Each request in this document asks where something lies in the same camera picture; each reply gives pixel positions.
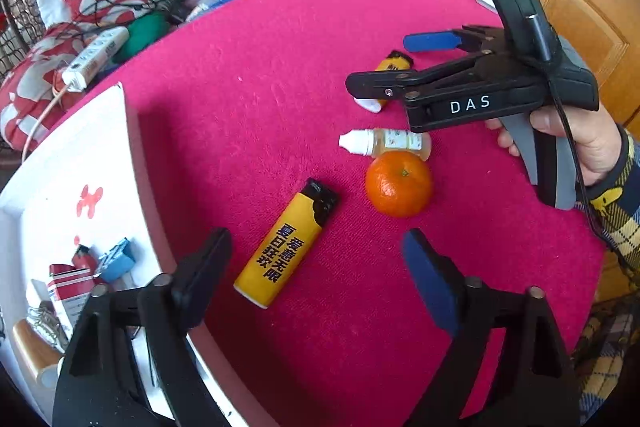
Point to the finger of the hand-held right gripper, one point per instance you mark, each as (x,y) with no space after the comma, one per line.
(430,42)
(380,84)

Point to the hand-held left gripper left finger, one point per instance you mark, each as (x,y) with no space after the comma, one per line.
(205,272)

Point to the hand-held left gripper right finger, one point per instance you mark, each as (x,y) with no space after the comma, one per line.
(430,282)

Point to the small yellow bottle white cap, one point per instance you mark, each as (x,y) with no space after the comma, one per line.
(392,63)

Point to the yellow lighter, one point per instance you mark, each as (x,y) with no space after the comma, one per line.
(280,257)

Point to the blue white small box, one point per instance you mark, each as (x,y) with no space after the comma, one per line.
(117,259)

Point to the red box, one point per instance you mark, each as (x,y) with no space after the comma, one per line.
(70,294)

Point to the metal keys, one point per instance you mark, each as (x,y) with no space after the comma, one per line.
(45,324)

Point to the white cardboard box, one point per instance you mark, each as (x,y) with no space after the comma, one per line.
(65,167)

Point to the person's right forearm plaid sleeve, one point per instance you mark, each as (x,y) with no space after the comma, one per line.
(620,217)

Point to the person's right hand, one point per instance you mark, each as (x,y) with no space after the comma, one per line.
(595,142)

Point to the clear dropper bottle white cap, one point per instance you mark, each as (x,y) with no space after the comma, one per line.
(390,142)

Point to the orange tangerine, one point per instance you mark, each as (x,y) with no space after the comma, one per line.
(397,187)

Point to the person's plaid pajama clothing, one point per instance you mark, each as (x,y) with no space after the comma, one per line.
(600,357)

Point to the green cloth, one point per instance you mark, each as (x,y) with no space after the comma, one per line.
(145,32)

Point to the white power strip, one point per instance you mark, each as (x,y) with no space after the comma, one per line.
(95,57)

